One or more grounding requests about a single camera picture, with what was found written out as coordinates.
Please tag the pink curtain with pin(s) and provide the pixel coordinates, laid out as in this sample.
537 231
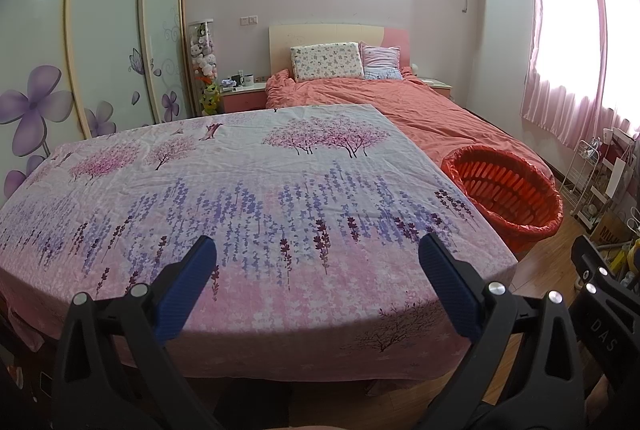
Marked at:
622 59
560 34

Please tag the hanging plush toys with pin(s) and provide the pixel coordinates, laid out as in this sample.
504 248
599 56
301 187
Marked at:
204 54

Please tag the white shelf cart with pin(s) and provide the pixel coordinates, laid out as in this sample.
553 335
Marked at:
597 205

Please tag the white floral pillow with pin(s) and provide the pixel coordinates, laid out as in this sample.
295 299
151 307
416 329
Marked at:
327 62

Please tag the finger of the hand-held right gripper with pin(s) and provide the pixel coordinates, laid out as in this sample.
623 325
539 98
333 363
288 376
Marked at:
597 277

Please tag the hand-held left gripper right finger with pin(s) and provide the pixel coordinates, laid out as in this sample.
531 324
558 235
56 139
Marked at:
450 287

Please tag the orange plastic bag liner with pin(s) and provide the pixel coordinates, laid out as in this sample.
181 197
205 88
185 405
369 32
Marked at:
530 235

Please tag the orange plastic laundry basket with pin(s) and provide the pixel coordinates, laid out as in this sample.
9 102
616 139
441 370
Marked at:
500 190

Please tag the pink bedside table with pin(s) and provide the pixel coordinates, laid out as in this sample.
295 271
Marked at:
437 88
242 99

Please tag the yellow plush toy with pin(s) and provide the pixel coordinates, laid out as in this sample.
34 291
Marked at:
210 99

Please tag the flower print sliding wardrobe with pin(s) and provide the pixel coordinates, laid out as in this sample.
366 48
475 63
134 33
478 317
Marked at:
100 34

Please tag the white wall socket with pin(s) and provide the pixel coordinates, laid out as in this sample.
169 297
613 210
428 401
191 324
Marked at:
248 19

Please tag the floral tablecloth table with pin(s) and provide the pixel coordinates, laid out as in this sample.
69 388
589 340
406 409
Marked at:
300 190

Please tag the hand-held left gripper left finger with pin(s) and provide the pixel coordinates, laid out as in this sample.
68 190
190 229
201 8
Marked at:
186 282

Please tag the pink striped pillow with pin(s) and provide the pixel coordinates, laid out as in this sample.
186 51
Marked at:
382 59

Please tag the bed with salmon duvet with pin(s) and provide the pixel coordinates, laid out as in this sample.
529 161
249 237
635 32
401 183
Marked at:
425 109

